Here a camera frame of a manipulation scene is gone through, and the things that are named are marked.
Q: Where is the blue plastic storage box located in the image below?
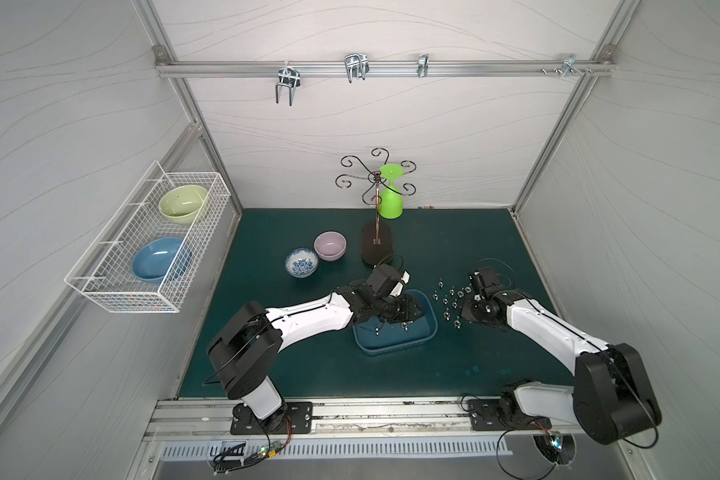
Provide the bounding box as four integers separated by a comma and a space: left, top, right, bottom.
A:
352, 289, 439, 356

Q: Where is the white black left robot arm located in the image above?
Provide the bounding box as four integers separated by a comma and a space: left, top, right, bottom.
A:
207, 282, 423, 424

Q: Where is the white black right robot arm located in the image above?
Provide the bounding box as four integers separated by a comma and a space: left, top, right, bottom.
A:
461, 290, 662, 445

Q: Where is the copper cup tree stand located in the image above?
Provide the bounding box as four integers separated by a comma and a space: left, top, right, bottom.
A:
334, 147, 417, 266

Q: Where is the pink ceramic bowl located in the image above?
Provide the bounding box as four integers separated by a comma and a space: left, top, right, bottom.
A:
313, 231, 347, 262

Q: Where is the blue floral ceramic bowl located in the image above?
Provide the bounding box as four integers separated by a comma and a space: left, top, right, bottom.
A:
284, 248, 319, 279

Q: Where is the green plastic goblet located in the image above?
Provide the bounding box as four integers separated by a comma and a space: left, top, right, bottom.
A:
379, 164, 403, 220

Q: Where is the light green bowl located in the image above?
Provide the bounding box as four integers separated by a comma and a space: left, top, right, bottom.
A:
158, 185, 210, 226

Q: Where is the metal double hook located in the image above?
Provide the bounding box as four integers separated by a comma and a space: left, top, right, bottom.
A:
275, 65, 301, 106
344, 53, 370, 83

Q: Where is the metal single hook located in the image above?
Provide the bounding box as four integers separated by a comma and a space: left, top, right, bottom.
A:
417, 53, 429, 78

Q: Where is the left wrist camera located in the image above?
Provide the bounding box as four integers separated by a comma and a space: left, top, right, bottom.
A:
366, 264, 410, 297

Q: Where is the black cable bundle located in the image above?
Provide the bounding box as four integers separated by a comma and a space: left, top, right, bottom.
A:
209, 419, 292, 474

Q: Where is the white slotted cable duct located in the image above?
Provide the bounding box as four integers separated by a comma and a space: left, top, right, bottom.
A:
160, 435, 513, 462

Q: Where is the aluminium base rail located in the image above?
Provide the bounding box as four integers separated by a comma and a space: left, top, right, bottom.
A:
143, 394, 637, 442

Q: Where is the white wire wall basket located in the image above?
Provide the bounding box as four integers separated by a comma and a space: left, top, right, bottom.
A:
65, 162, 230, 314

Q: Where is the aluminium top rail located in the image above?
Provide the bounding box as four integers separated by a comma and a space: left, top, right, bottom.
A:
156, 59, 617, 80

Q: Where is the metal hook bracket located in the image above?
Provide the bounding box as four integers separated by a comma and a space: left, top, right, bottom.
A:
540, 54, 594, 78

